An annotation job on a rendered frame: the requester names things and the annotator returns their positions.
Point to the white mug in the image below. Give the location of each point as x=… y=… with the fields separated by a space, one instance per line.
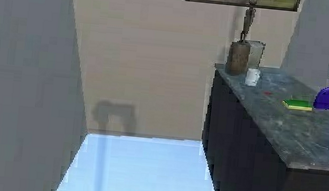
x=252 y=77

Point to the brown statue on round base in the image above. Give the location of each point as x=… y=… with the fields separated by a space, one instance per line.
x=238 y=57

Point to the small red flat item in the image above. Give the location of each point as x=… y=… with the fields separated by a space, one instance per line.
x=267 y=92

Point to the black cabinet with marble top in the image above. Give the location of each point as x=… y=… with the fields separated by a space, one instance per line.
x=268 y=143

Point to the green yellow sponge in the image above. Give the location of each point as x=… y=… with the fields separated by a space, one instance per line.
x=297 y=104

